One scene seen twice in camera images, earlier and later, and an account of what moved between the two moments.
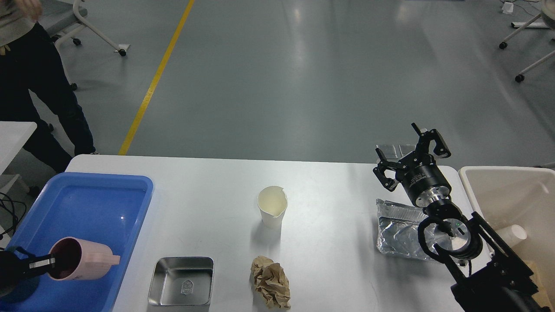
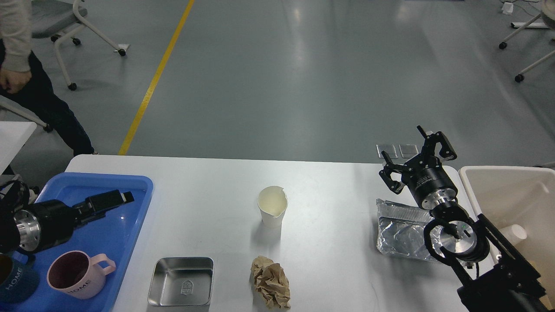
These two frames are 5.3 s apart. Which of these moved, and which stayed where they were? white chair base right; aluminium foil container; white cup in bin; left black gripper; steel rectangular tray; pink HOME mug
Moved: pink HOME mug; left black gripper
Stayed: white cup in bin; steel rectangular tray; aluminium foil container; white chair base right
